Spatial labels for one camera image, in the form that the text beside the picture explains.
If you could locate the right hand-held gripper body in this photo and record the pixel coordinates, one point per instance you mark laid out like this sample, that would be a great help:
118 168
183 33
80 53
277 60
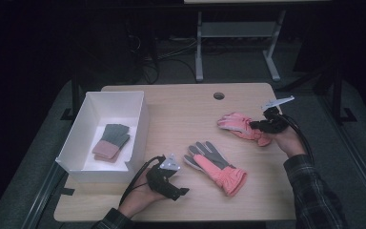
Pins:
274 119

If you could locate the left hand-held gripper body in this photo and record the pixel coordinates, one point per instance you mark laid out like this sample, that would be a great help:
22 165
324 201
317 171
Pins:
163 176

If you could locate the salmon pink ski glove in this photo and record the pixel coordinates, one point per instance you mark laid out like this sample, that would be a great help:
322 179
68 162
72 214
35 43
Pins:
217 167
246 127

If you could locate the green cloth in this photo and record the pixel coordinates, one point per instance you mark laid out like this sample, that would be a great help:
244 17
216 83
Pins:
112 140

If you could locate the white storage box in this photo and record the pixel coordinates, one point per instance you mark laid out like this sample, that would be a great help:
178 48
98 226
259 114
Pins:
85 159

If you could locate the person's right hand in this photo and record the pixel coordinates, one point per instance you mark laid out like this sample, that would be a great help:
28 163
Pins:
287 141

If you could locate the person's left hand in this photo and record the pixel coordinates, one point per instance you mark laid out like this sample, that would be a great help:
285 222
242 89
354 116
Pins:
139 197

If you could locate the black stand leg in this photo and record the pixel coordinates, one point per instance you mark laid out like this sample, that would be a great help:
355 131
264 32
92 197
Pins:
338 95
75 95

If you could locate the grey metal stand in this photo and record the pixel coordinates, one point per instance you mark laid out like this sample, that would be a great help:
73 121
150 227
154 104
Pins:
235 30

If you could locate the metal floor rail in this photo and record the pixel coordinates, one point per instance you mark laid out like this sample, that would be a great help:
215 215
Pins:
355 159
43 197

